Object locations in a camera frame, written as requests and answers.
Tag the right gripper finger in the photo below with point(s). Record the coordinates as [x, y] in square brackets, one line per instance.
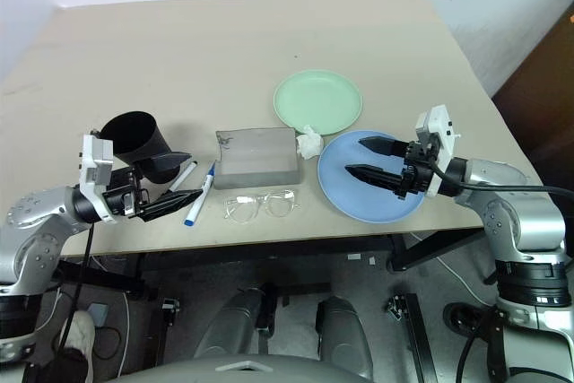
[379, 178]
[383, 146]

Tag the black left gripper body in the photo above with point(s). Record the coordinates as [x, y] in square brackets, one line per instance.
[121, 199]

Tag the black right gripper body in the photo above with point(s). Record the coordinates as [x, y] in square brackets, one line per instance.
[414, 167]

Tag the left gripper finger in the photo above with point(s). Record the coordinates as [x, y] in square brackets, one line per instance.
[172, 203]
[172, 161]

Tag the white marker with black cap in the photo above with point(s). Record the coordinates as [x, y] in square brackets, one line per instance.
[184, 176]

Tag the blue plate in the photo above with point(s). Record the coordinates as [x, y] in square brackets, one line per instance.
[341, 194]

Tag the clear frame glasses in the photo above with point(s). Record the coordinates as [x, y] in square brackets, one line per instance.
[240, 211]

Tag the white tissue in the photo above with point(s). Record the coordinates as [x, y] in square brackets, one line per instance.
[309, 143]

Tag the grey glasses case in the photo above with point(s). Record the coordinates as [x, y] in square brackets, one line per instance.
[255, 163]

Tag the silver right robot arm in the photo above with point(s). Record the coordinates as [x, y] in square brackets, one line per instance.
[515, 221]

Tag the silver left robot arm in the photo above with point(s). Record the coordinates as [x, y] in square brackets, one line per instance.
[36, 221]

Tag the white marker with blue cap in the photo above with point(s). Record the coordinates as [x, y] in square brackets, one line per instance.
[199, 199]

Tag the black plastic cup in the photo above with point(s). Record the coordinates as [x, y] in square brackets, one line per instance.
[130, 136]

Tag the green plate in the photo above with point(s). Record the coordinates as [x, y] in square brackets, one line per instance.
[314, 100]

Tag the black floor stand bar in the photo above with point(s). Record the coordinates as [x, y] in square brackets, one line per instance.
[417, 338]
[161, 333]

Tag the dark grey rounded shape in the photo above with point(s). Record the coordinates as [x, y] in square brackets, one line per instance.
[345, 338]
[228, 324]

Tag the white fluffy shoe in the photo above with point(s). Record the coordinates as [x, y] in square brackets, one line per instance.
[80, 333]

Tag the brown wooden cabinet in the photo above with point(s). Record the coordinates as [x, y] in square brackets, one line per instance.
[547, 100]

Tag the grey robot torso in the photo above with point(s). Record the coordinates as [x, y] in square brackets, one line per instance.
[242, 371]

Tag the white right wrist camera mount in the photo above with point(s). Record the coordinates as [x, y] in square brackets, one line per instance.
[441, 132]

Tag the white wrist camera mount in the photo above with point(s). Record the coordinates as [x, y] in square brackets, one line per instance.
[96, 154]
[441, 132]

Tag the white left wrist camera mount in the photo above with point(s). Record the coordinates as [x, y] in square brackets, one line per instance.
[96, 154]

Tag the black table frame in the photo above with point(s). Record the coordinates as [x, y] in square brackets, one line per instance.
[269, 250]

